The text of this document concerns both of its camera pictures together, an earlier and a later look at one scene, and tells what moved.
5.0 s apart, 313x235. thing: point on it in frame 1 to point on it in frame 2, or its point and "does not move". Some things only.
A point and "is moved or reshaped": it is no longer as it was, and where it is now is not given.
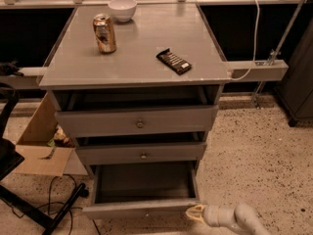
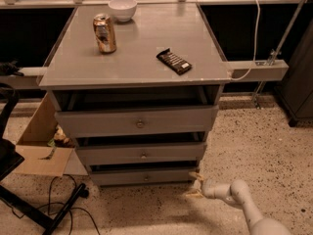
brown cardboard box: (33, 153) does not move
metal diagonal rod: (276, 52) does not move
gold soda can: (105, 33) does not move
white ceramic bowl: (122, 8) does not move
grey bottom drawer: (143, 190) is moved or reshaped
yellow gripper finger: (196, 211) to (197, 175)
